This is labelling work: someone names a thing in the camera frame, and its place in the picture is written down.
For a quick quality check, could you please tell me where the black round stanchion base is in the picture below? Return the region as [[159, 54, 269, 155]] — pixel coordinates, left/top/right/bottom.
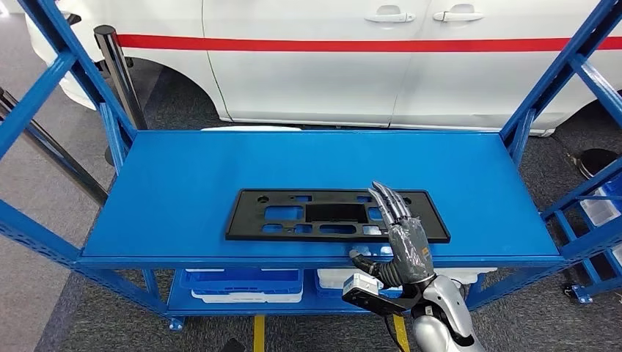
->
[[574, 147, 622, 182]]

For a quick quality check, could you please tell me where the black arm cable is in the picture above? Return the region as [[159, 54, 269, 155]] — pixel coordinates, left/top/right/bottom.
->
[[384, 315, 406, 352]]

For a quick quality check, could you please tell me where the white plastic board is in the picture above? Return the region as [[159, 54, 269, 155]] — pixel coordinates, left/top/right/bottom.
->
[[200, 125, 303, 133]]

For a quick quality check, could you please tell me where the white car with red stripe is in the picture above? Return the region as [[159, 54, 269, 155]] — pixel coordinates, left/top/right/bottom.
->
[[24, 0, 622, 138]]

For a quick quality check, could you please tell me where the blue metal shelf rack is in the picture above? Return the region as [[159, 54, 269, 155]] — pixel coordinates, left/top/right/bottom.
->
[[0, 0, 622, 332], [539, 155, 622, 306]]

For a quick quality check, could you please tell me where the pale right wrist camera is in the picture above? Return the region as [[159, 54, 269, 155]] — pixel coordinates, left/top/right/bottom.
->
[[341, 271, 381, 300]]

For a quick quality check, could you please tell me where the blue plastic tray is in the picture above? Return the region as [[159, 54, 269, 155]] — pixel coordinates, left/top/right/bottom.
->
[[178, 268, 305, 296]]

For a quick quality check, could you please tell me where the white plastic bin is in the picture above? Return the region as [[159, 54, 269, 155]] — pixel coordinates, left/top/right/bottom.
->
[[580, 186, 622, 230]]

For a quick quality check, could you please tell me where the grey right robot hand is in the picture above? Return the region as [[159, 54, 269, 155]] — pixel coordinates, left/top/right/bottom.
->
[[348, 180, 436, 288]]

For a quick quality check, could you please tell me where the black plastic panel part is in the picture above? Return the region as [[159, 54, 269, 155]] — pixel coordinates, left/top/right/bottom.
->
[[224, 188, 451, 245]]

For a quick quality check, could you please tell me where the white plastic tray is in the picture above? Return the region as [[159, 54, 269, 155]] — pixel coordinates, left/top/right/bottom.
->
[[316, 267, 498, 291], [191, 287, 304, 305]]

